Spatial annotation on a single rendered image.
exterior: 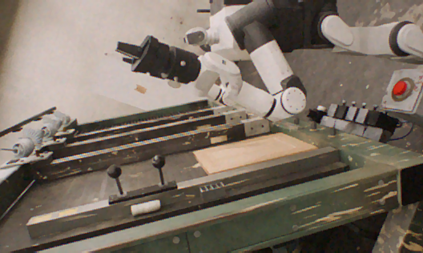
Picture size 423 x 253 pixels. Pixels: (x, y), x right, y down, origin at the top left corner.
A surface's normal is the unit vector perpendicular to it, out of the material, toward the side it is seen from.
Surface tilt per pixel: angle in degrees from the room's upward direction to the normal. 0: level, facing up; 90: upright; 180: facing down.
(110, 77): 90
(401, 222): 0
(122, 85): 90
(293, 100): 90
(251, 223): 90
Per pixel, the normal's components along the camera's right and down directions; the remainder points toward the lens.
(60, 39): 0.19, 0.26
